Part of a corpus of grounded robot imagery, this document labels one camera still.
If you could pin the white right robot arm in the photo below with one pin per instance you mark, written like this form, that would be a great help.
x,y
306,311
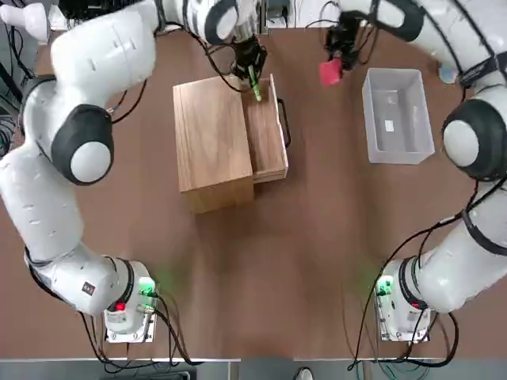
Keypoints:
x,y
475,138

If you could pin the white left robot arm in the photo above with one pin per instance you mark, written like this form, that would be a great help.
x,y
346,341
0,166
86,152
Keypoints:
x,y
99,59

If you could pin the wooden drawer cabinet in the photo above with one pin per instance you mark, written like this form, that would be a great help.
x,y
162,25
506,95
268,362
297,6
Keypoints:
x,y
212,142

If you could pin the clear plastic box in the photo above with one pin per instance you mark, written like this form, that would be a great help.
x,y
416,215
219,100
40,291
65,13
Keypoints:
x,y
398,118

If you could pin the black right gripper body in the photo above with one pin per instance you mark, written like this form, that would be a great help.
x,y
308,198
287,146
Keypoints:
x,y
342,37

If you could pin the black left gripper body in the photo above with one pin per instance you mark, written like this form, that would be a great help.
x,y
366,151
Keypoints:
x,y
249,49

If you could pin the red bag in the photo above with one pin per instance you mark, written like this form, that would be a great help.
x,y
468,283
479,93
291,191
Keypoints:
x,y
330,74

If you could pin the green stick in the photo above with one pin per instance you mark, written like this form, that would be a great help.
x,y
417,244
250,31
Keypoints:
x,y
256,92

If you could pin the aluminium frame post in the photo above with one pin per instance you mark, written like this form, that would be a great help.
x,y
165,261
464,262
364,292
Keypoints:
x,y
263,16

